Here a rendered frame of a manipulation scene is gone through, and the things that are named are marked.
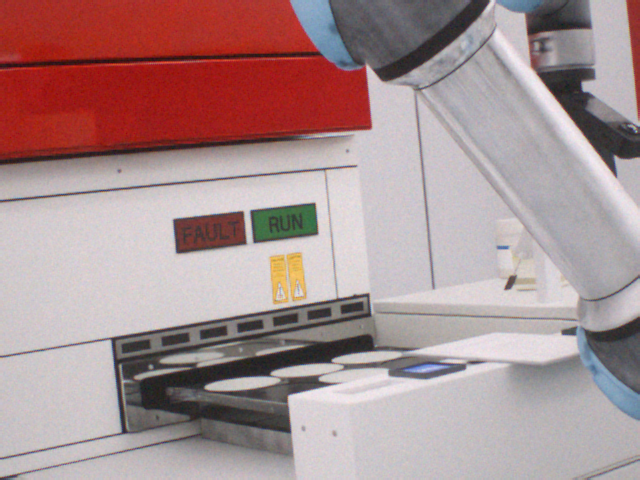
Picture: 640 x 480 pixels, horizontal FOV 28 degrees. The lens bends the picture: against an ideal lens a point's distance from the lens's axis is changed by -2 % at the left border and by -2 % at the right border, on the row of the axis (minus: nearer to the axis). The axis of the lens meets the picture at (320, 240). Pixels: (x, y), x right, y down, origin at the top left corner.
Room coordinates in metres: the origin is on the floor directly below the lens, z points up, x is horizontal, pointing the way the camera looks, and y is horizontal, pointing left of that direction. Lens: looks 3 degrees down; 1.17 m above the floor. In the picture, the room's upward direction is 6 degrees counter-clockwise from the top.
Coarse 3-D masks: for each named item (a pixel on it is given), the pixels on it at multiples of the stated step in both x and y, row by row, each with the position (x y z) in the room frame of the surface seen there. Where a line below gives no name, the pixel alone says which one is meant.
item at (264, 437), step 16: (208, 416) 1.76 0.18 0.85; (208, 432) 1.74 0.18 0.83; (224, 432) 1.71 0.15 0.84; (240, 432) 1.68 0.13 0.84; (256, 432) 1.65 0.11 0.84; (272, 432) 1.62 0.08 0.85; (288, 432) 1.59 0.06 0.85; (256, 448) 1.65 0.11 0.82; (272, 448) 1.62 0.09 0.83; (288, 448) 1.59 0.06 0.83
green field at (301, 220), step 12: (264, 216) 1.87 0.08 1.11; (276, 216) 1.88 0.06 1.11; (288, 216) 1.89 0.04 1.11; (300, 216) 1.91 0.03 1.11; (312, 216) 1.92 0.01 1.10; (264, 228) 1.87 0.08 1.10; (276, 228) 1.88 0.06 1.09; (288, 228) 1.89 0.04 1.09; (300, 228) 1.91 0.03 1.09; (312, 228) 1.92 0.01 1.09
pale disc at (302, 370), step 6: (294, 366) 1.81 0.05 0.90; (300, 366) 1.81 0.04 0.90; (306, 366) 1.80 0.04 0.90; (312, 366) 1.80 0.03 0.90; (318, 366) 1.79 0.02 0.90; (324, 366) 1.79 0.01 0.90; (330, 366) 1.78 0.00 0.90; (336, 366) 1.78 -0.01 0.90; (342, 366) 1.77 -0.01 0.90; (276, 372) 1.77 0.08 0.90; (282, 372) 1.77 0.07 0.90; (288, 372) 1.76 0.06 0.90; (294, 372) 1.76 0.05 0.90; (300, 372) 1.75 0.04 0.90; (306, 372) 1.75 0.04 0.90; (312, 372) 1.74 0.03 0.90; (318, 372) 1.74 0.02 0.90; (324, 372) 1.73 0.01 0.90
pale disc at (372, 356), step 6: (354, 354) 1.88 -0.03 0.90; (360, 354) 1.87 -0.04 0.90; (366, 354) 1.86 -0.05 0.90; (372, 354) 1.86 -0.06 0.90; (378, 354) 1.85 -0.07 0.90; (384, 354) 1.85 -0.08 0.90; (390, 354) 1.84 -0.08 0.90; (396, 354) 1.83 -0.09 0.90; (336, 360) 1.83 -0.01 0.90; (342, 360) 1.83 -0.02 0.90; (348, 360) 1.82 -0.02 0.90; (354, 360) 1.82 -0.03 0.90; (360, 360) 1.81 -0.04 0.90; (366, 360) 1.81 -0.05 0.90; (372, 360) 1.80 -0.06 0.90; (378, 360) 1.79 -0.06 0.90
